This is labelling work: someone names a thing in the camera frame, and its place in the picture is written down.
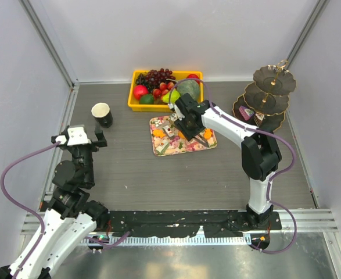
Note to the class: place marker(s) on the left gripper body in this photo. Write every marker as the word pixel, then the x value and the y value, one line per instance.
pixel 83 154

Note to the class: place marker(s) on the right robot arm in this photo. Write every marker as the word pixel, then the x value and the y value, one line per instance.
pixel 260 154

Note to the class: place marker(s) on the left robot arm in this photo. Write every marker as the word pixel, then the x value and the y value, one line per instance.
pixel 70 216

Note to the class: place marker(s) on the green melon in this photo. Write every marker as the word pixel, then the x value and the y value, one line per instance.
pixel 191 87

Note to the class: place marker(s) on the metal serving tongs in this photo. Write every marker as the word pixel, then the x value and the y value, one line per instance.
pixel 206 143

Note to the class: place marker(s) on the three-tier black cake stand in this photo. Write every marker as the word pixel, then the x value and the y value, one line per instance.
pixel 268 94

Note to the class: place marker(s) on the floral serving tray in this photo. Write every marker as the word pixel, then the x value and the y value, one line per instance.
pixel 177 145

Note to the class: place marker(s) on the green lime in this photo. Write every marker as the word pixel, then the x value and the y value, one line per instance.
pixel 147 99

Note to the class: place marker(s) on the orange fish cookie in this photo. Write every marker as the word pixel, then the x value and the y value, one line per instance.
pixel 207 134
pixel 159 133

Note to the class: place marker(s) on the chocolate cake slice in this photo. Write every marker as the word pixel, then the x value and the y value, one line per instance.
pixel 259 118

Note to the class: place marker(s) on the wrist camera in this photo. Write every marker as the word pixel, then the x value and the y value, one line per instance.
pixel 175 109
pixel 72 136

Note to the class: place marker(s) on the green white cake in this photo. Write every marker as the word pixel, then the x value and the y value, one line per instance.
pixel 162 147

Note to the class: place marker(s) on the red cherries cluster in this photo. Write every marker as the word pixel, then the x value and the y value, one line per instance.
pixel 162 89

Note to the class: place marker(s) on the red apple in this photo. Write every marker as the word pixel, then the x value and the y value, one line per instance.
pixel 139 91

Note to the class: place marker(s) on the dark red grape bunch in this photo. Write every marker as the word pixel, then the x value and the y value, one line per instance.
pixel 153 78

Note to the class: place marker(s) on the green pear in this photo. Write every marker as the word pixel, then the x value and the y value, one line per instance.
pixel 170 97

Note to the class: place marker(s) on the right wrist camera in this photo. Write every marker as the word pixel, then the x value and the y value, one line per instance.
pixel 175 109

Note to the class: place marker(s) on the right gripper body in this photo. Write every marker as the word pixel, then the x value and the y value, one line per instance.
pixel 186 129

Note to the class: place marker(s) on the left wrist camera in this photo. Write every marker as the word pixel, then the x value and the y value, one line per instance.
pixel 72 136

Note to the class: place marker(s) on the black paper cup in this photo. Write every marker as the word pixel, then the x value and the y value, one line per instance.
pixel 102 114

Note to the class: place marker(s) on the yellow plastic fruit bin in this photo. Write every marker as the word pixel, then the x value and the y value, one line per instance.
pixel 158 105

